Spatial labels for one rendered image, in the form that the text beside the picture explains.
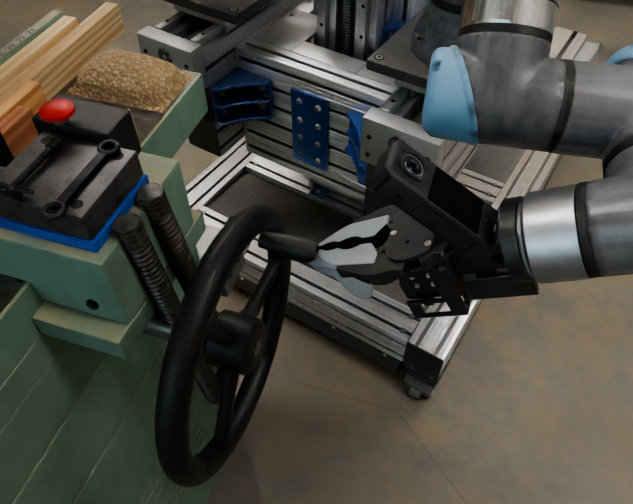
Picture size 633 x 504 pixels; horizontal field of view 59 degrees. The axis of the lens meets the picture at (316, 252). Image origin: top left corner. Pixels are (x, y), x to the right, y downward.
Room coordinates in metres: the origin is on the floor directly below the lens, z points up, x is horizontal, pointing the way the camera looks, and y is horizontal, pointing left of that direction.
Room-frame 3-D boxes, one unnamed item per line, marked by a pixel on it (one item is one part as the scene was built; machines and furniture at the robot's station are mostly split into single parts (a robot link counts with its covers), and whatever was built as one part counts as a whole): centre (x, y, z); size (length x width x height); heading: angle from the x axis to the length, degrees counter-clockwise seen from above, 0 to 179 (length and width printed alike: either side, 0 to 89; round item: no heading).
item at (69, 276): (0.38, 0.22, 0.91); 0.15 x 0.14 x 0.09; 162
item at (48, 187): (0.38, 0.21, 0.99); 0.13 x 0.11 x 0.06; 162
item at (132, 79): (0.64, 0.24, 0.92); 0.14 x 0.09 x 0.04; 72
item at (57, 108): (0.42, 0.23, 1.02); 0.03 x 0.03 x 0.01
